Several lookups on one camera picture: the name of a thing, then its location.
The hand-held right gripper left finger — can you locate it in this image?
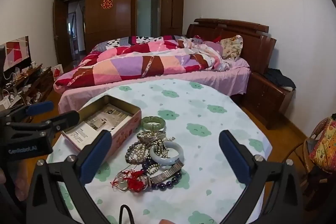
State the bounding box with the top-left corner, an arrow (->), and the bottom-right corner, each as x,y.
26,130 -> 113,224

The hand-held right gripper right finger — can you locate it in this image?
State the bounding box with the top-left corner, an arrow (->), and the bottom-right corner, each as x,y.
219,130 -> 310,224

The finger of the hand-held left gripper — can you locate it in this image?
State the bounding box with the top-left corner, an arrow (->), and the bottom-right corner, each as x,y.
0,101 -> 54,124
7,111 -> 80,136

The pink tin box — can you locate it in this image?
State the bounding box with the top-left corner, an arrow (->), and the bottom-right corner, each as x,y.
62,95 -> 142,159

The gold bead bracelet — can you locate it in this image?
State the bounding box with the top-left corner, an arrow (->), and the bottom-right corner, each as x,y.
127,136 -> 175,165

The red knotted cord pendant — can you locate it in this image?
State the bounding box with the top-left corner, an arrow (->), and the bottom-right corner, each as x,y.
112,169 -> 151,191

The white jade bangle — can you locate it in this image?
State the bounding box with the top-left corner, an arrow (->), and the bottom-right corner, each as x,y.
149,141 -> 184,165

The silver stretch watch band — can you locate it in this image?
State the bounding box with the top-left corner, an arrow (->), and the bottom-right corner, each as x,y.
146,160 -> 184,185

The purple bead bracelet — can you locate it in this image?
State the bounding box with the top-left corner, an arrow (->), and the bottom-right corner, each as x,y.
142,157 -> 183,191

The white printed booklet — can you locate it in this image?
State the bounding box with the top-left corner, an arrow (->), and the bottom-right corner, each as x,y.
64,120 -> 105,151

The cluttered wooden side cabinet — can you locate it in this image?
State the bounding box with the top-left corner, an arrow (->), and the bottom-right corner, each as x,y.
0,64 -> 54,119

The white and red paper bag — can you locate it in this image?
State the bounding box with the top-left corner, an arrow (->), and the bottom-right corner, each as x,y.
52,64 -> 64,81

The folded newspaper sheet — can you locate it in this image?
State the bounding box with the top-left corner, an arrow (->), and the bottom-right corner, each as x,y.
88,103 -> 134,131

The geometric patterned cover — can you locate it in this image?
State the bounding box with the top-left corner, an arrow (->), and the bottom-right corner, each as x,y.
0,35 -> 32,75

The green jade bangle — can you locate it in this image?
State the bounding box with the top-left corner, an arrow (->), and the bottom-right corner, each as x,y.
141,116 -> 166,131

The wooden nightstand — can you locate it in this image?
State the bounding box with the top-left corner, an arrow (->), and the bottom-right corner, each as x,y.
247,70 -> 296,130

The patchwork quilt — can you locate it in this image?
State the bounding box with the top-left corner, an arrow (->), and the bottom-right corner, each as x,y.
54,35 -> 229,88

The pink bed sheet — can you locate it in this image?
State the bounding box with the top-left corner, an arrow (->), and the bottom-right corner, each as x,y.
54,59 -> 251,114

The wooden chair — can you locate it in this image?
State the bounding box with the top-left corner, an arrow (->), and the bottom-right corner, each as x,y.
294,114 -> 336,211

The colourful patterned cushion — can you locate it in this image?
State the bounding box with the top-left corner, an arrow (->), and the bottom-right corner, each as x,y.
308,119 -> 336,174

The dark cloth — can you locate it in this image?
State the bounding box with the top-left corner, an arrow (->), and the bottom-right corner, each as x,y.
264,68 -> 297,90

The floral pillow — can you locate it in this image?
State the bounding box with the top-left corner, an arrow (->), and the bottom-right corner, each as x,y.
220,35 -> 243,60

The brown wooden wardrobe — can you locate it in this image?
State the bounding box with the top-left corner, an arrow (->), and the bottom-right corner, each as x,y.
54,0 -> 185,62

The wooden bed headboard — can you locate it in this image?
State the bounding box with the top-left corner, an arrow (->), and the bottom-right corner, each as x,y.
185,18 -> 277,75

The frosted glass door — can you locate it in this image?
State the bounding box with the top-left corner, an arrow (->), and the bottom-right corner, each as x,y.
136,0 -> 161,38

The black cable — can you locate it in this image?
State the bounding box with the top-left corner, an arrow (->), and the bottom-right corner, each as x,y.
119,204 -> 135,224

